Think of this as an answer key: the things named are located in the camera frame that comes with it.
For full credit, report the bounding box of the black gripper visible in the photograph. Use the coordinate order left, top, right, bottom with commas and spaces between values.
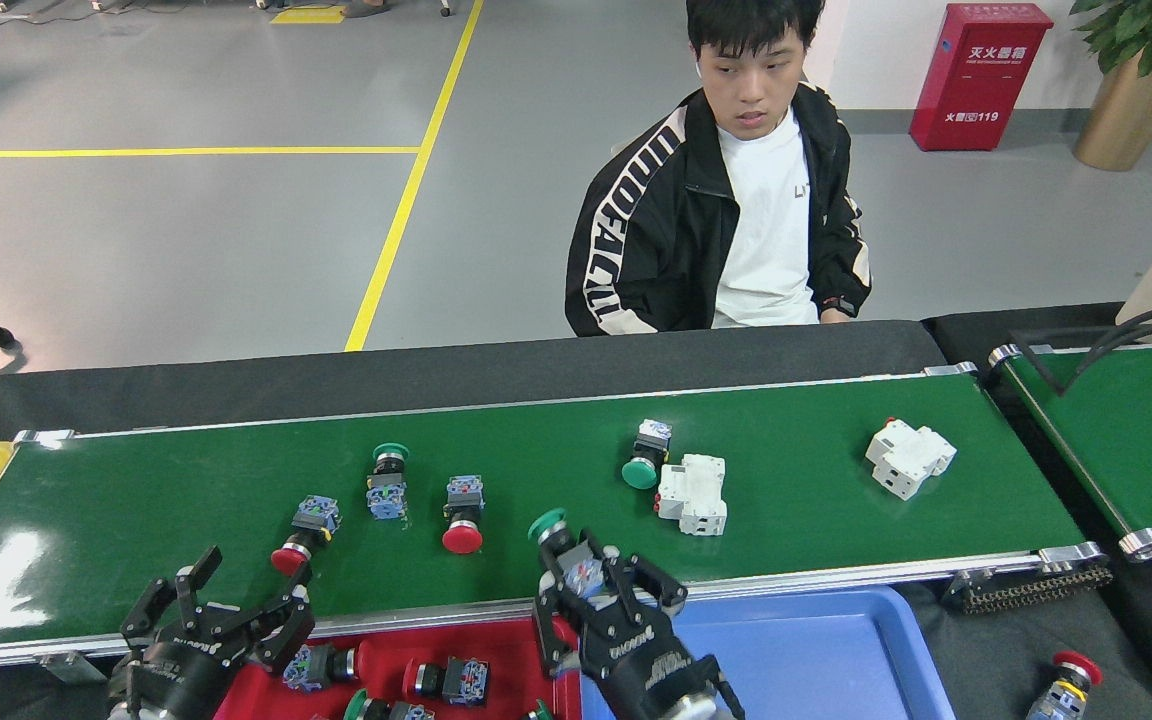
531, 545, 727, 720
108, 545, 317, 720

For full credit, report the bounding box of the white circuit breaker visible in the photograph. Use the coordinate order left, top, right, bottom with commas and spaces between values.
864, 417, 959, 502
656, 454, 730, 538

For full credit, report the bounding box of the red plastic tray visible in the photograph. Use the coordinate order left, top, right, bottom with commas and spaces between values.
214, 617, 582, 720

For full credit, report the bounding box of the blue plastic tray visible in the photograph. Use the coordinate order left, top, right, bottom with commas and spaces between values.
576, 586, 957, 720

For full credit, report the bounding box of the long green conveyor belt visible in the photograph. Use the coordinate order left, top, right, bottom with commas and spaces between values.
0, 362, 1109, 681

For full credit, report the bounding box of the short green conveyor belt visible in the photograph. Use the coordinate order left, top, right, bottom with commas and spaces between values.
988, 340, 1152, 563

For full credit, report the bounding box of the person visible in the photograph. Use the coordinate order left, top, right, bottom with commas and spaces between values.
564, 0, 874, 338

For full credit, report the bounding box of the red fire extinguisher cabinet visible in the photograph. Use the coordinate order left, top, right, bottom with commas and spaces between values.
909, 3, 1055, 153

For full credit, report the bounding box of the gold plant pot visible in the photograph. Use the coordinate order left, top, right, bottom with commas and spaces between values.
1073, 48, 1152, 172

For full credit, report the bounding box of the green potted plant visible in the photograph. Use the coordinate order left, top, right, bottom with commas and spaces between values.
1069, 0, 1152, 81

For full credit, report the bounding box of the black conveyor drive chain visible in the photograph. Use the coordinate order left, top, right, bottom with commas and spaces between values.
946, 562, 1115, 614

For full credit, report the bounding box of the black cable loop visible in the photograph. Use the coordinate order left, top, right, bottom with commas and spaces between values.
1011, 295, 1152, 396

